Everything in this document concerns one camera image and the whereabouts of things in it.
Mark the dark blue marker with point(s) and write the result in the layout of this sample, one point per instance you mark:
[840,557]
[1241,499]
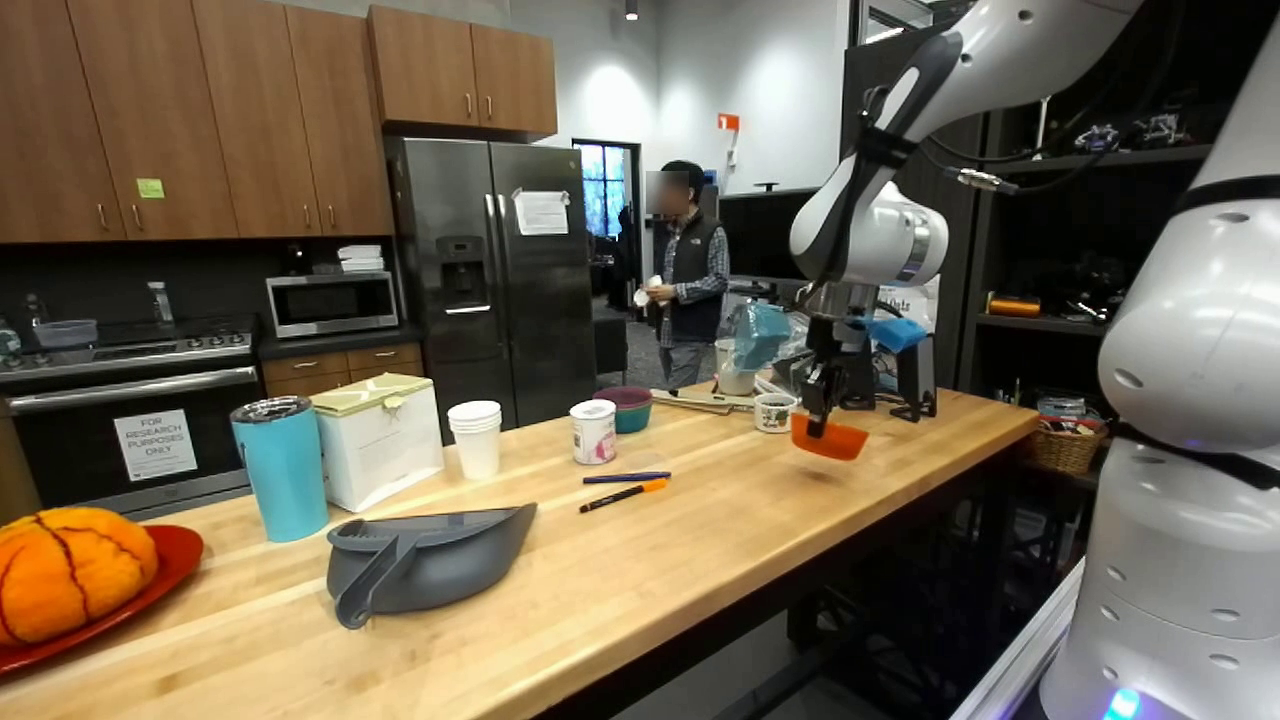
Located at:
[626,478]

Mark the small white printed cup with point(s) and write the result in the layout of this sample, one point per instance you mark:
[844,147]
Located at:
[774,415]

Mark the stainless steel refrigerator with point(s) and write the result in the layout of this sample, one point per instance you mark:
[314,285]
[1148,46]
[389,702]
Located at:
[532,306]

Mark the orange bowl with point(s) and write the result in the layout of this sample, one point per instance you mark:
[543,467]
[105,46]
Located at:
[832,440]

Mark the teal and maroon bowl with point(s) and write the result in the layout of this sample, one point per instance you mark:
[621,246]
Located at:
[630,409]

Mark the teal tumbler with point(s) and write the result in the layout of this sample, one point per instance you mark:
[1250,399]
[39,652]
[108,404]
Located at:
[280,474]

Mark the woven basket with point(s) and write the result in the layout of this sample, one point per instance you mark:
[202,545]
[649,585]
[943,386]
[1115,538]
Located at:
[1066,451]

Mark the white box with green lid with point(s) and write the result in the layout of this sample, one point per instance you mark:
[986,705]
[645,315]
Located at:
[381,445]

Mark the orange pumpkin plush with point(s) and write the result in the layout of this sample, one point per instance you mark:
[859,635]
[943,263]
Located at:
[75,567]

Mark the plain white cup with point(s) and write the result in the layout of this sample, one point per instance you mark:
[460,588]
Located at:
[475,440]

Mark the white paper sheet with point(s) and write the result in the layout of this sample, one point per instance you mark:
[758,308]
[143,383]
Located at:
[543,213]

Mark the red plate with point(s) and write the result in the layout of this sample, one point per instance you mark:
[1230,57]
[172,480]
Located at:
[179,555]

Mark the white cup with red print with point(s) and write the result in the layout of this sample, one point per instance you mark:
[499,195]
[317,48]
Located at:
[592,432]

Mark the silver microwave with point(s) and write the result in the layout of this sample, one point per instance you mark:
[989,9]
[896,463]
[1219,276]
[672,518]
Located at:
[326,306]

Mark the dark shelf unit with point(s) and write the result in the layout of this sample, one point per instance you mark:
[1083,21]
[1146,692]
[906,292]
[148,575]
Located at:
[1053,265]

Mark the stack of white dishes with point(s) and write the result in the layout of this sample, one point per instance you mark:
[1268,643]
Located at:
[361,257]

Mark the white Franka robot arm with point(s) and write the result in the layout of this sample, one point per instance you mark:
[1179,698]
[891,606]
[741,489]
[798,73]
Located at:
[1186,535]

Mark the brown base cabinet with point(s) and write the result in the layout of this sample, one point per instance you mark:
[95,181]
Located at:
[341,366]

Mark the small brown wall cabinet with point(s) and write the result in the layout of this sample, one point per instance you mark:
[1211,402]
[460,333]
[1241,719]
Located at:
[460,65]

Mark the orange wall sign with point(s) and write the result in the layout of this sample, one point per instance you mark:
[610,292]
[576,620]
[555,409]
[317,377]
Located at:
[730,123]

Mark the black oven range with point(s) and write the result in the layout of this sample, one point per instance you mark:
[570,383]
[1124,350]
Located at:
[83,386]

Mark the black pen with orange end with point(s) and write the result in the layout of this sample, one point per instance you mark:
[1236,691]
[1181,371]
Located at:
[614,499]

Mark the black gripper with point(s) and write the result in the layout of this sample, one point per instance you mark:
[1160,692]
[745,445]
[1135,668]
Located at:
[832,333]

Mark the large brown wall cabinet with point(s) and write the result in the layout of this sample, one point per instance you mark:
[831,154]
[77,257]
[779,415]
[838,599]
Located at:
[202,123]

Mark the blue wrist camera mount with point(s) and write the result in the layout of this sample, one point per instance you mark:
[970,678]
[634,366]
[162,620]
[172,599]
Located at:
[893,333]

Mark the clear plastic bag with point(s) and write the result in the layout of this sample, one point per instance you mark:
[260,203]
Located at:
[761,342]

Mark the person in dark vest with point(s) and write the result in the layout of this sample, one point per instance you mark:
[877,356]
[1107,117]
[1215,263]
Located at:
[690,285]

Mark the white sign on oven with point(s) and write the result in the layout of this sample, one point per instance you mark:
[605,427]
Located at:
[154,445]

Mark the green sticky note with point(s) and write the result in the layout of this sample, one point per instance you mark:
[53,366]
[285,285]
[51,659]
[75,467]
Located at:
[148,184]

